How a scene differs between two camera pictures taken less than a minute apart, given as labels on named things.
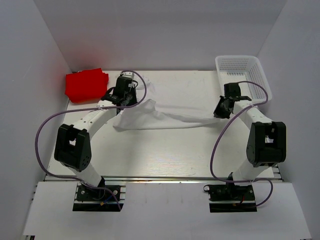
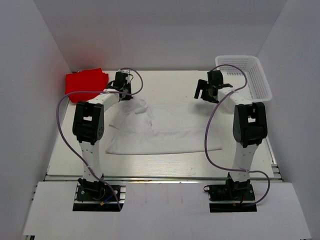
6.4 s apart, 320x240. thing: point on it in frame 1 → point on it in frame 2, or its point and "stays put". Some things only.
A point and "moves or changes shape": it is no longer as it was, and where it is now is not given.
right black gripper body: (221, 110) → (206, 96)
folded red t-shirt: (87, 86) stays put
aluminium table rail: (164, 179) stays put
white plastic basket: (248, 71) stays put
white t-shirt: (147, 115) moves or changes shape
